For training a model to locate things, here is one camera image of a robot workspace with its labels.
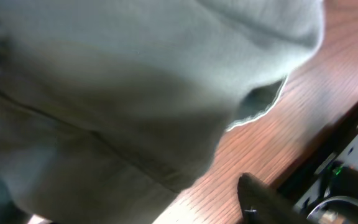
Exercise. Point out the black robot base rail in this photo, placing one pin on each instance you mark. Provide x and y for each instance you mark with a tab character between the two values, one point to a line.
323	185

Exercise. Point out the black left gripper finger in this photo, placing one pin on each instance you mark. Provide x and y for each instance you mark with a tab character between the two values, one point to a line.
261	205

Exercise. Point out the khaki green shorts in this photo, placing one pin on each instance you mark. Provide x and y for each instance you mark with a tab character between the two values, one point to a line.
110	108

